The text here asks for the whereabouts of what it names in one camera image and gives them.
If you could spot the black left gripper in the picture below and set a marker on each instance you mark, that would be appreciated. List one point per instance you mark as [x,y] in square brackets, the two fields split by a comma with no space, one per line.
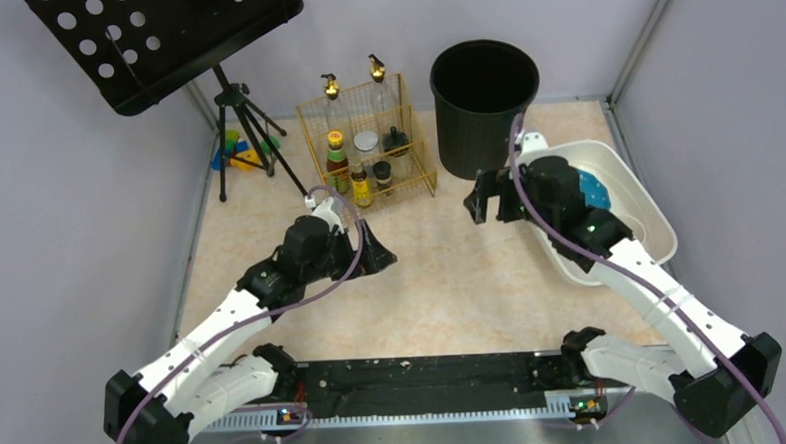
[360,249]

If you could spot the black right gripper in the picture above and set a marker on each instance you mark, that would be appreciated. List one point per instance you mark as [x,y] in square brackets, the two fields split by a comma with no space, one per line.
[498,198]

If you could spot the small yellow spice bottle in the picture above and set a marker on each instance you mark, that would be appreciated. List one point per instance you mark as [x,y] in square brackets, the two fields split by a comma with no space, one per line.
[360,185]

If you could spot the black cap spice bottle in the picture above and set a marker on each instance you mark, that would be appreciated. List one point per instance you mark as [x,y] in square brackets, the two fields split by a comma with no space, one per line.
[383,177]

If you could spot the black lid grinder jar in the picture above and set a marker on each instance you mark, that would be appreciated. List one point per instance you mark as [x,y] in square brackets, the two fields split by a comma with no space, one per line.
[397,150]

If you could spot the yellow cap sauce bottle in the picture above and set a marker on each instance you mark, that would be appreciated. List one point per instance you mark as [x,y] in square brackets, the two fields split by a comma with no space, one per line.
[337,161]

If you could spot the silver lid shaker jar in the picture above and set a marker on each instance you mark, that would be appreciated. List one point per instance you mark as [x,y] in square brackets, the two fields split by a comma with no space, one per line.
[367,146]

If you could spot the blue dotted plate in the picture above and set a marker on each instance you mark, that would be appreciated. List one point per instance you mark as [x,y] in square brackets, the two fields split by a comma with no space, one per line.
[594,191]

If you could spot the clear bottle gold pump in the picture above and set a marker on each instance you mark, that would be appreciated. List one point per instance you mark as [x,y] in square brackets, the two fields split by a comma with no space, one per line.
[384,102]
[336,112]

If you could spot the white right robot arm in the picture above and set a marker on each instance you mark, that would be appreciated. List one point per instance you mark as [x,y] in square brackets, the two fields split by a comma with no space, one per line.
[662,315]

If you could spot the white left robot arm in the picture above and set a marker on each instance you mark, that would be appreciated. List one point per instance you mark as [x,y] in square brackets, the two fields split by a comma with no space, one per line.
[173,398]

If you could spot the black plastic trash bin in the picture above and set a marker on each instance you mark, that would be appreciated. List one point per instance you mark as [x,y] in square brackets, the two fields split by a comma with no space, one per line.
[479,86]

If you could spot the white plastic basin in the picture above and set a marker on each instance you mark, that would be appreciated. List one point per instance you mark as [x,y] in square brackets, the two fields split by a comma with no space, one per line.
[630,201]

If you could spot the yellow toy block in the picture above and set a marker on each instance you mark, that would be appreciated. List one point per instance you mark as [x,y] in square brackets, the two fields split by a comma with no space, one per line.
[246,160]

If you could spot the blue toy block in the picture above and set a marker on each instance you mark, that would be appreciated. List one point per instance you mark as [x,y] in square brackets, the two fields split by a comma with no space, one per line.
[239,149]

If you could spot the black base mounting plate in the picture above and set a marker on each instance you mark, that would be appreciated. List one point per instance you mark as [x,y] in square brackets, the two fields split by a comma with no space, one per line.
[426,385]

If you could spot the lime green toy block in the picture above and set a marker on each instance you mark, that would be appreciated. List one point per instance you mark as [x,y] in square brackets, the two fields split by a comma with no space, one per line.
[231,139]

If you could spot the black tripod stand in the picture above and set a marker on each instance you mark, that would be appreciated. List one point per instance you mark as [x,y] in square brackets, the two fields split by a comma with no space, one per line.
[235,98]

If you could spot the black perforated music stand tray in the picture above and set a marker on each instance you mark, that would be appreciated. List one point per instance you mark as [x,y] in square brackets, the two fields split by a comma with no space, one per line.
[138,52]

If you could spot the yellow wire rack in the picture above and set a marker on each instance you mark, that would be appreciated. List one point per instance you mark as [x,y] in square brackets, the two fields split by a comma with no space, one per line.
[423,179]

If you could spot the aluminium frame rail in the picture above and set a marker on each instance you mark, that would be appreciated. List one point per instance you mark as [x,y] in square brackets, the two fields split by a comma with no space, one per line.
[286,416]

